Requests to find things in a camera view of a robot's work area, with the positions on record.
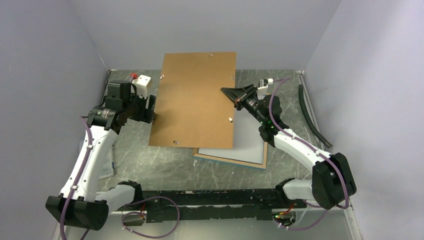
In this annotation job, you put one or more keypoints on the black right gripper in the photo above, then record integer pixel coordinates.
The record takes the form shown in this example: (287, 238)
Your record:
(235, 94)

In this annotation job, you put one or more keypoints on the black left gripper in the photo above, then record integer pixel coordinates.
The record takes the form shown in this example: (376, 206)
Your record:
(146, 115)

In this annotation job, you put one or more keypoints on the hot air balloon photo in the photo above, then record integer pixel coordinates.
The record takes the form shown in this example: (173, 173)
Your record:
(246, 130)

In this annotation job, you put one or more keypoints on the blue wooden picture frame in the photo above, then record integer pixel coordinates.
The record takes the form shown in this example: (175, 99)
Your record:
(252, 156)

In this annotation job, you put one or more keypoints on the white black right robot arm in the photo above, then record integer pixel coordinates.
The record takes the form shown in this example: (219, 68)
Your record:
(331, 183)

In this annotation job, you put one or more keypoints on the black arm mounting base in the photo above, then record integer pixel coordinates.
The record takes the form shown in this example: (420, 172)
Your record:
(169, 205)

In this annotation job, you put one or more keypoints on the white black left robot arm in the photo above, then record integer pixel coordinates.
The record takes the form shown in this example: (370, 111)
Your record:
(78, 203)

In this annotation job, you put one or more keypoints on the clear plastic screw box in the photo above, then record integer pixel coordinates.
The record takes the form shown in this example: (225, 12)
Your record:
(108, 168)

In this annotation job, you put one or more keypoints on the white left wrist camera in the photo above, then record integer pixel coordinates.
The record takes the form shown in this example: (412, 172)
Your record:
(142, 84)

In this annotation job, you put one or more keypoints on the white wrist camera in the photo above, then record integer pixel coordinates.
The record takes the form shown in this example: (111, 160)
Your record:
(142, 84)
(263, 84)

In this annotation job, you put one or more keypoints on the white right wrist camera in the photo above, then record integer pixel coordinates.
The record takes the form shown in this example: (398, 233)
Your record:
(263, 84)

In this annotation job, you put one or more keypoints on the aluminium extrusion rail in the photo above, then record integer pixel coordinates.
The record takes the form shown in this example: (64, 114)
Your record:
(264, 198)

